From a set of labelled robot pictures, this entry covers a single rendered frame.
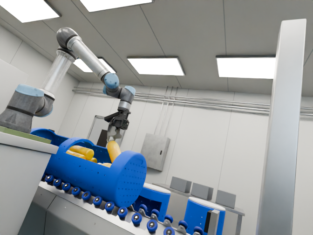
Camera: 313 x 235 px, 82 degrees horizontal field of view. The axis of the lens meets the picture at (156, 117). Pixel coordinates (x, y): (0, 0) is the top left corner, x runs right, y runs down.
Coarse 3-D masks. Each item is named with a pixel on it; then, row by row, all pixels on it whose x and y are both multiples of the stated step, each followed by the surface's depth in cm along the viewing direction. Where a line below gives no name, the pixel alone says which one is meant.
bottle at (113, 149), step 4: (112, 140) 108; (108, 144) 105; (112, 144) 104; (116, 144) 106; (108, 148) 104; (112, 148) 103; (116, 148) 103; (112, 152) 101; (116, 152) 101; (120, 152) 103; (112, 156) 101; (116, 156) 100; (112, 160) 100
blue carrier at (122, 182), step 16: (64, 144) 106; (80, 144) 129; (64, 160) 99; (80, 160) 94; (128, 160) 88; (144, 160) 102; (64, 176) 98; (80, 176) 92; (96, 176) 87; (112, 176) 84; (128, 176) 90; (144, 176) 105; (96, 192) 88; (112, 192) 82; (128, 192) 91
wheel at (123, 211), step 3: (120, 207) 81; (123, 207) 81; (120, 210) 80; (123, 210) 80; (126, 210) 79; (117, 213) 79; (120, 213) 79; (123, 213) 79; (126, 213) 79; (120, 216) 78; (123, 216) 78
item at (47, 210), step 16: (48, 192) 98; (80, 192) 108; (32, 208) 97; (48, 208) 92; (64, 208) 89; (80, 208) 87; (32, 224) 97; (48, 224) 91; (64, 224) 85; (80, 224) 82; (96, 224) 80; (112, 224) 78; (144, 224) 83; (160, 224) 90
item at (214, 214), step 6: (210, 210) 77; (216, 210) 78; (210, 216) 72; (216, 216) 70; (210, 222) 70; (216, 222) 70; (204, 228) 71; (210, 228) 70; (216, 228) 74; (210, 234) 69
